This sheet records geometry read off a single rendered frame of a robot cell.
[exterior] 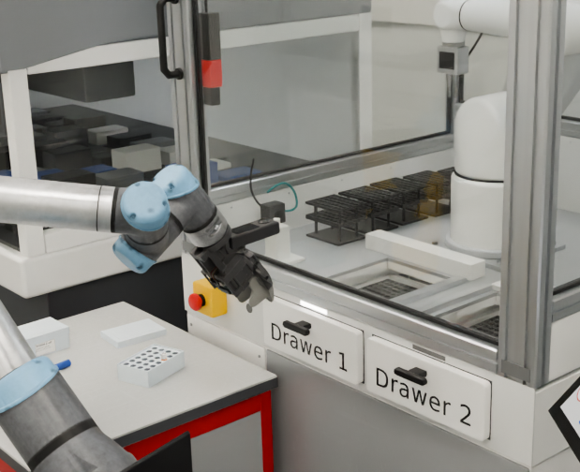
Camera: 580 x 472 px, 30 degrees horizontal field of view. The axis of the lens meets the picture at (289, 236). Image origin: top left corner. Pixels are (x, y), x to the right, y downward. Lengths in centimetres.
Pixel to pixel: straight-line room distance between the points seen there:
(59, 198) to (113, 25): 105
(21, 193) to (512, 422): 90
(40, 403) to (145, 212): 34
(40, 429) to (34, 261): 114
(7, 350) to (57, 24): 106
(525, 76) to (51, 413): 87
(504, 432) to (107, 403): 81
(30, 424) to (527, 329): 80
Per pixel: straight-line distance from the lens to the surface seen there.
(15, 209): 174
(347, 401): 217
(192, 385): 227
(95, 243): 278
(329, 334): 212
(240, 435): 230
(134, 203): 170
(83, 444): 160
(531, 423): 184
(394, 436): 210
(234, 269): 196
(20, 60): 260
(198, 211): 188
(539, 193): 170
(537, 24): 167
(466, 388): 189
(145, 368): 228
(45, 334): 247
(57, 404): 162
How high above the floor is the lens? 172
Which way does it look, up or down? 17 degrees down
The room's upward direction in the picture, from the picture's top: 2 degrees counter-clockwise
